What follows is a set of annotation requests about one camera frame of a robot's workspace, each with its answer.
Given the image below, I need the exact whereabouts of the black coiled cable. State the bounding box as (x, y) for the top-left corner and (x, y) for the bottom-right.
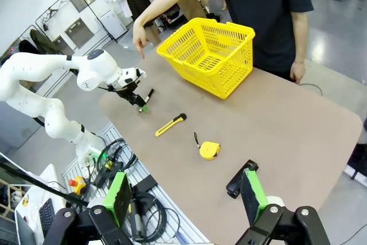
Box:
(128, 190), (181, 242)
(94, 138), (137, 180)

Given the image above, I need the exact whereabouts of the yellow utility knife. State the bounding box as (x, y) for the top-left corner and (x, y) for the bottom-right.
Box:
(155, 113), (188, 138)

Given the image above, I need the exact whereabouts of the yellow tape measure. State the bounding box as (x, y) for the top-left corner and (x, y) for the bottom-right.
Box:
(193, 131), (221, 161)

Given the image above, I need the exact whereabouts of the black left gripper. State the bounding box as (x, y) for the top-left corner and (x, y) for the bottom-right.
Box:
(113, 83), (149, 113)

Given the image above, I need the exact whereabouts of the person left forearm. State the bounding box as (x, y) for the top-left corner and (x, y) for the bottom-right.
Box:
(290, 11), (309, 64)

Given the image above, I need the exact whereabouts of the black floor cable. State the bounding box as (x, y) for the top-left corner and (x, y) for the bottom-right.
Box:
(299, 83), (323, 97)

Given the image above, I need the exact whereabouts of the yellow plastic basket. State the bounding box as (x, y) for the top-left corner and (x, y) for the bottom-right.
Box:
(156, 17), (256, 100)

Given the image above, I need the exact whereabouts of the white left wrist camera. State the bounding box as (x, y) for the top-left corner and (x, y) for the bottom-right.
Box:
(118, 67), (147, 88)

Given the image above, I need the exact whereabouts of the open laptop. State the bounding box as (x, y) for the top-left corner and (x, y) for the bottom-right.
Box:
(14, 197), (56, 245)

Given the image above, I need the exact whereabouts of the black clothes rack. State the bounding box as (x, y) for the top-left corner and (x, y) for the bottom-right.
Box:
(34, 0), (118, 45)

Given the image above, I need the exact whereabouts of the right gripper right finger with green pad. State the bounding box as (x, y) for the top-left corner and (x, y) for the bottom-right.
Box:
(235, 169), (330, 245)

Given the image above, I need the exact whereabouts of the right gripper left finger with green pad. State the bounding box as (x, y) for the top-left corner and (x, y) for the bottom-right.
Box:
(42, 172), (134, 245)

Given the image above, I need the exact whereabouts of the yellow emergency stop box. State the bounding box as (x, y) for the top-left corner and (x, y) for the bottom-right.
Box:
(68, 176), (87, 196)

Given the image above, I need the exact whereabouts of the person right forearm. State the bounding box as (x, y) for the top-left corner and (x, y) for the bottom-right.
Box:
(133, 0), (203, 28)

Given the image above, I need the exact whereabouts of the black tripod pole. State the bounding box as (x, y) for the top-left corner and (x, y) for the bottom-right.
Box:
(0, 161), (90, 208)

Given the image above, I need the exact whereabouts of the black stapler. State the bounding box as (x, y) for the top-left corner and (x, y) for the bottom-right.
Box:
(225, 159), (260, 199)

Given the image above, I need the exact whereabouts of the person right hand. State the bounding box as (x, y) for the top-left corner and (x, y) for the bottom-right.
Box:
(132, 22), (149, 60)

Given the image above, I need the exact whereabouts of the person left hand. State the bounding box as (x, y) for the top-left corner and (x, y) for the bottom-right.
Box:
(290, 60), (307, 85)

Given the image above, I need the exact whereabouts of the person torso dark t-shirt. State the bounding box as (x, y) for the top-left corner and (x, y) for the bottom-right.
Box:
(188, 0), (315, 81)

